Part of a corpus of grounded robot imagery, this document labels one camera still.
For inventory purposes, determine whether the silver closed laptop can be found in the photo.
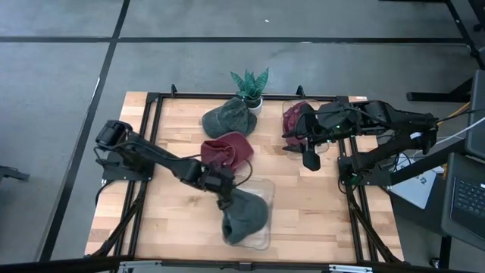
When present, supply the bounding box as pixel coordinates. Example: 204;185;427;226
390;153;443;210

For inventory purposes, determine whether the maroon cap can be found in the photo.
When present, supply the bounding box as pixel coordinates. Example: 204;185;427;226
282;100;315;147
199;131;255;174

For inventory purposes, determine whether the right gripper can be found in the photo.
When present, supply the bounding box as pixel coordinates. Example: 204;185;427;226
281;102;348;173

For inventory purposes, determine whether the silver bracket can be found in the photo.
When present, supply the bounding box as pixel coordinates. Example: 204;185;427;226
328;264;374;273
117;259;162;273

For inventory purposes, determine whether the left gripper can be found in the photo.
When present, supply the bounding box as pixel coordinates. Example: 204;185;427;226
191;162;236;211

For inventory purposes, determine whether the white cable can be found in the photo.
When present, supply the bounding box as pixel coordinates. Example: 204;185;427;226
435;115;485;147

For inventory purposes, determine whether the black aluminium table frame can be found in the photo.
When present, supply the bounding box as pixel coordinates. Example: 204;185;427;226
85;83;405;273

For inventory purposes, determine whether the dark grey monitor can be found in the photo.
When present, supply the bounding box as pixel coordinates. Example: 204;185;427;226
465;70;485;160

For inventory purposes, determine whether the yellow cable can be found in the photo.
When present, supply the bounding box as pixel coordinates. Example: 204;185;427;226
437;101;471;128

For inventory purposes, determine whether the black desk leg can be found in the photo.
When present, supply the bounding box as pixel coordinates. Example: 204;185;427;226
407;75;474;103

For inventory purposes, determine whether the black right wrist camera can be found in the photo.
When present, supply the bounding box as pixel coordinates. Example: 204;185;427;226
317;101;348;127

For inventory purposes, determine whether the black laptop with keyboard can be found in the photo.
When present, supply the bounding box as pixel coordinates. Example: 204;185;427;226
441;151;485;251

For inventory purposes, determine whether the black chair foot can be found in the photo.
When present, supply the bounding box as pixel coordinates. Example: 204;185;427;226
0;165;30;182

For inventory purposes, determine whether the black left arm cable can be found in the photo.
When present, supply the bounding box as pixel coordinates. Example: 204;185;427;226
231;158;254;188

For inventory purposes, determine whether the grey-green cap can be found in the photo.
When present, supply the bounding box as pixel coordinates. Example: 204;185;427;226
201;96;258;140
221;188;270;246

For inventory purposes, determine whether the green plant in white pot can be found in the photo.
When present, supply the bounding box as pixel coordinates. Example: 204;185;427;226
230;67;271;117

